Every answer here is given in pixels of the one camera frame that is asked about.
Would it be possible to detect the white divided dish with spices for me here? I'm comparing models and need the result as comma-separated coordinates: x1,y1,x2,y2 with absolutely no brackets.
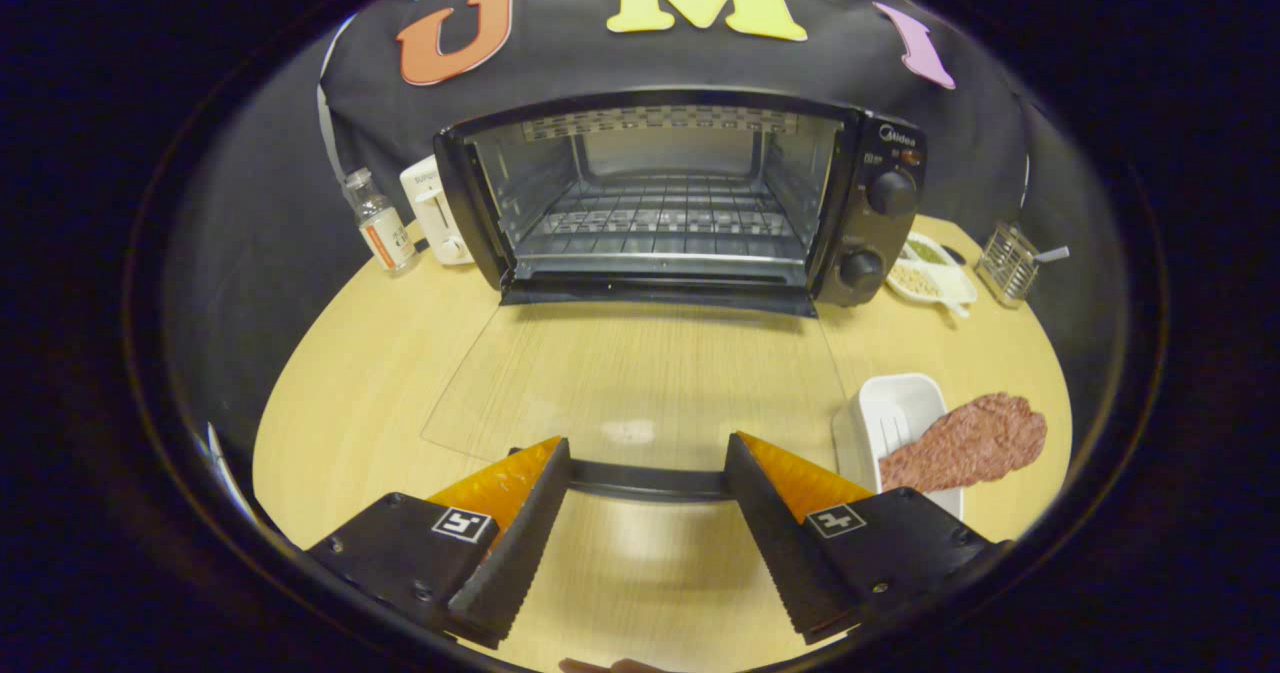
885,231,979,319

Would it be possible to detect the black toaster oven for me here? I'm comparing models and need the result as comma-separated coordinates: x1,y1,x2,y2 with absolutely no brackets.
420,88,928,504

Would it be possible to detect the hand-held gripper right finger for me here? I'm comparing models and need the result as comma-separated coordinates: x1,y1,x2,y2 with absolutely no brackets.
724,431,1011,646

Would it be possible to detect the reddish brown meat piece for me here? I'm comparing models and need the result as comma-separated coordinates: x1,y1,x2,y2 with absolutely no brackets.
878,391,1049,495

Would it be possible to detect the clear glass bottle orange label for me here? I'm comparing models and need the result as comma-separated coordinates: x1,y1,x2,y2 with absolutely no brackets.
343,167,418,274

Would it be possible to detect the metal wire utensil holder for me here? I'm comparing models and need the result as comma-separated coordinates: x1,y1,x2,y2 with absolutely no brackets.
975,220,1041,310

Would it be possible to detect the white rectangular tray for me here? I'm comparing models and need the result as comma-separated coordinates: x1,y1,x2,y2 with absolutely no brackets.
832,372,966,521

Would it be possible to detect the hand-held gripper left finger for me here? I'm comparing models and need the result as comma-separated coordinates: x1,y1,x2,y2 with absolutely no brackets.
305,436,573,651

